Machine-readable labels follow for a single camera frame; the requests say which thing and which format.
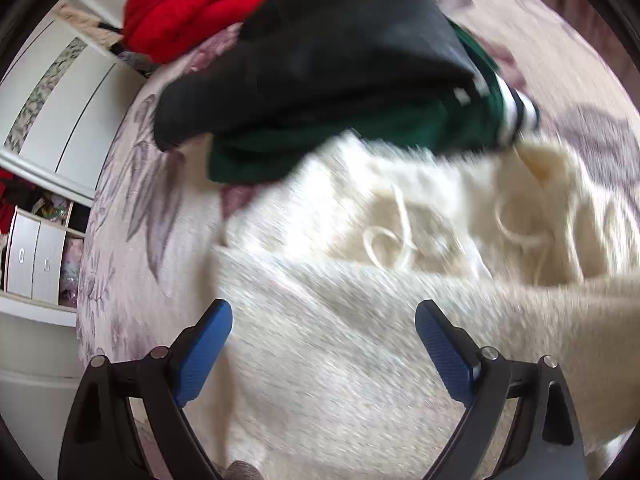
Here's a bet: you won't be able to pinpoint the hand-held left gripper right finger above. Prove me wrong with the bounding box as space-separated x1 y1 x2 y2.
415 299 587 480

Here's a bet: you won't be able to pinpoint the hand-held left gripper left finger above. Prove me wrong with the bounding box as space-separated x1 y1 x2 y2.
57 299 234 480

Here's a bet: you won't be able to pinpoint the cream fleece garment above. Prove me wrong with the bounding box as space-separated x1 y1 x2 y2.
212 130 640 480

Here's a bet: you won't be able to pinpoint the pastel clothes in wardrobe shelf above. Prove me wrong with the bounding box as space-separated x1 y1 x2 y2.
59 237 83 308

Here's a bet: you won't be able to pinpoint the red hanging clothes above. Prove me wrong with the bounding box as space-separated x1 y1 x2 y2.
0 169 17 233

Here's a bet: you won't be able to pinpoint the floral blanket bed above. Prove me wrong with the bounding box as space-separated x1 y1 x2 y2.
75 0 640 480

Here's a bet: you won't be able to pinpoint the white wardrobe sliding door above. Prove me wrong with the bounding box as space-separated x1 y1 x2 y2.
0 10 135 207

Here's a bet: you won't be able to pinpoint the black garment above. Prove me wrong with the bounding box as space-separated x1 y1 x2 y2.
152 0 477 153

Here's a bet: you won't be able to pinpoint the red quilt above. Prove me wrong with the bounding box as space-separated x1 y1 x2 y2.
121 0 281 66

